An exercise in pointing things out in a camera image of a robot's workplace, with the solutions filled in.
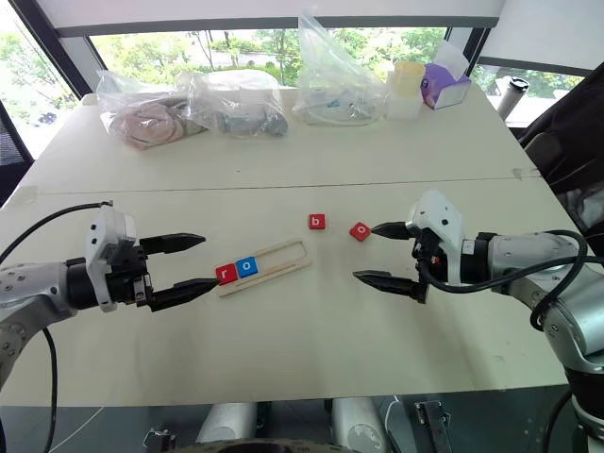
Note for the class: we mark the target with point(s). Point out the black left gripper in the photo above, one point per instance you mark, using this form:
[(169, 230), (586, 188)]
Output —
[(125, 278)]

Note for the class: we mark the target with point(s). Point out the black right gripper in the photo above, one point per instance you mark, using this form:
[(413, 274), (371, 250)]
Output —
[(427, 257)]

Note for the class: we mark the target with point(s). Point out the red letter tile o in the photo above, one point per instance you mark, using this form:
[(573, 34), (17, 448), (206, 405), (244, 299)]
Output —
[(361, 231)]

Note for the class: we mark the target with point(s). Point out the red letter tile b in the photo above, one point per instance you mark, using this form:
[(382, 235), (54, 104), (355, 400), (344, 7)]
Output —
[(317, 222)]

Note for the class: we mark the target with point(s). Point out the wooden letter tile holder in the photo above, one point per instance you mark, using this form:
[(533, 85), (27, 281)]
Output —
[(283, 271)]

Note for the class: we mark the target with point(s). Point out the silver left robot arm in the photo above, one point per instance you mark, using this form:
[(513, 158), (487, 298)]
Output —
[(28, 292)]

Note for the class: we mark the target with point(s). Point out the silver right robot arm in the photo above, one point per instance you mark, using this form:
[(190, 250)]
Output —
[(561, 292)]

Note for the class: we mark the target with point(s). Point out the red letter tile r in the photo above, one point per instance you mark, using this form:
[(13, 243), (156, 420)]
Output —
[(225, 275)]

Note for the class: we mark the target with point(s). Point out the blue letter tile o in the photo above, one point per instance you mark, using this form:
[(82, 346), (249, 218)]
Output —
[(246, 267)]

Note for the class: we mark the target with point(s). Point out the silver robot left leg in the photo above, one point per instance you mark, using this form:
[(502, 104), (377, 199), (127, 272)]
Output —
[(226, 422)]

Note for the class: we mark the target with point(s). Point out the silver robot leg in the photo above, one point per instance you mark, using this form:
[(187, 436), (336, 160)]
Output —
[(226, 422), (358, 424)]

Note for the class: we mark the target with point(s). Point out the silver robot right leg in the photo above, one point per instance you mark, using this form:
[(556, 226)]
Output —
[(358, 424)]

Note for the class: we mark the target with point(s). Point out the clear plastic container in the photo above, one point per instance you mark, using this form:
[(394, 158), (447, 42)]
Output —
[(403, 107)]

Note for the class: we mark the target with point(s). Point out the plastic bag with pink items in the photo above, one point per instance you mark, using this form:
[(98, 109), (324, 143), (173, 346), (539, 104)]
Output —
[(146, 118)]

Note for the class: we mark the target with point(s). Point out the clear tape piece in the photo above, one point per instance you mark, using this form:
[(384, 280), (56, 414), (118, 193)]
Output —
[(526, 173)]

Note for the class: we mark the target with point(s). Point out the plastic bag with grey items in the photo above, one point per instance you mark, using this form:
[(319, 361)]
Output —
[(245, 108)]

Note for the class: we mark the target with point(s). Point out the purple and white tissue box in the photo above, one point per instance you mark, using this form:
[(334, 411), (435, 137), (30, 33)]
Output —
[(446, 87)]

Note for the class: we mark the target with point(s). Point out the pale yellow plastic cup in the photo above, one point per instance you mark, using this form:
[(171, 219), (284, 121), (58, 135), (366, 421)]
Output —
[(408, 78)]

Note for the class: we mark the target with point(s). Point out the tall clear plastic bag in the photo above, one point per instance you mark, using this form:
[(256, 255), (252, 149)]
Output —
[(335, 85)]

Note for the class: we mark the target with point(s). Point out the white bottle with black lid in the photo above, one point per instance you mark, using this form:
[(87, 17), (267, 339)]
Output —
[(514, 99)]

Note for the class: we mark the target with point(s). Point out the black mesh office chair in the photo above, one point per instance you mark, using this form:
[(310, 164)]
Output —
[(11, 151)]

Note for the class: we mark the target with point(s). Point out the person in dark clothing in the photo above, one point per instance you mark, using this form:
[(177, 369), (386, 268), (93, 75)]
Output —
[(571, 141)]

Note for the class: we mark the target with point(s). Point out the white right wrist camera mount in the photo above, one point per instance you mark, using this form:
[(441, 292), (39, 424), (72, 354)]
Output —
[(443, 222)]

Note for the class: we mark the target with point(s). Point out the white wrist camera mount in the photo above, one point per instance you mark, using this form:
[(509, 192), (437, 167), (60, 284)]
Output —
[(443, 222), (101, 245)]

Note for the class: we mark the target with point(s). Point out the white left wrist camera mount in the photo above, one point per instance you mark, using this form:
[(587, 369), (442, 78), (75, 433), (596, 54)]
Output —
[(101, 245)]

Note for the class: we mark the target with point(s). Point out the black metal bracket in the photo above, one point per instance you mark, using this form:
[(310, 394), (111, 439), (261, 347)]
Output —
[(434, 424), (160, 439)]

